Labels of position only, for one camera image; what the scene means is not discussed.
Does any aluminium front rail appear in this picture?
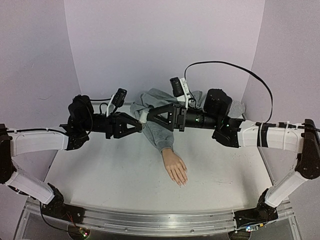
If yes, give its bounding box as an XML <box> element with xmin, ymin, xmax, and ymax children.
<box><xmin>39</xmin><ymin>204</ymin><xmax>278</xmax><ymax>232</ymax></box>

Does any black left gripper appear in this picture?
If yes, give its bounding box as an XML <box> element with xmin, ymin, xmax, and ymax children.
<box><xmin>81</xmin><ymin>111</ymin><xmax>145</xmax><ymax>140</ymax></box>

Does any black camera cable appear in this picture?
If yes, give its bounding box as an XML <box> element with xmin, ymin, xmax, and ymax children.
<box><xmin>87</xmin><ymin>98</ymin><xmax>112</xmax><ymax>116</ymax></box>
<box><xmin>183</xmin><ymin>60</ymin><xmax>274</xmax><ymax>123</ymax></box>

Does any mannequin hand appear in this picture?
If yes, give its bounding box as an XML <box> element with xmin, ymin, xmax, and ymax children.
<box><xmin>161</xmin><ymin>148</ymin><xmax>188</xmax><ymax>186</ymax></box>

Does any black left camera cable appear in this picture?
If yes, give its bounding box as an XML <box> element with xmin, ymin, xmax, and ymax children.
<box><xmin>87</xmin><ymin>98</ymin><xmax>112</xmax><ymax>116</ymax></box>

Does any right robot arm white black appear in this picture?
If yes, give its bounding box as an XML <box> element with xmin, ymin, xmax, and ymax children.
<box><xmin>140</xmin><ymin>89</ymin><xmax>320</xmax><ymax>229</ymax></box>

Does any black right camera cable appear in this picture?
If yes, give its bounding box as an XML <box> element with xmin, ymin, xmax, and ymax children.
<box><xmin>183</xmin><ymin>60</ymin><xmax>274</xmax><ymax>123</ymax></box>

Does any grey sweatshirt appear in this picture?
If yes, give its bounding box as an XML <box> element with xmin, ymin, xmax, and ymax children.
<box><xmin>130</xmin><ymin>88</ymin><xmax>246</xmax><ymax>152</ymax></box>

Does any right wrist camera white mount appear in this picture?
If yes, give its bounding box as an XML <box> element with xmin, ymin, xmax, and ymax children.
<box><xmin>169</xmin><ymin>77</ymin><xmax>196</xmax><ymax>109</ymax></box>

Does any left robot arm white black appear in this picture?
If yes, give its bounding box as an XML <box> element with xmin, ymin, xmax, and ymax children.
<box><xmin>0</xmin><ymin>93</ymin><xmax>143</xmax><ymax>219</ymax></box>

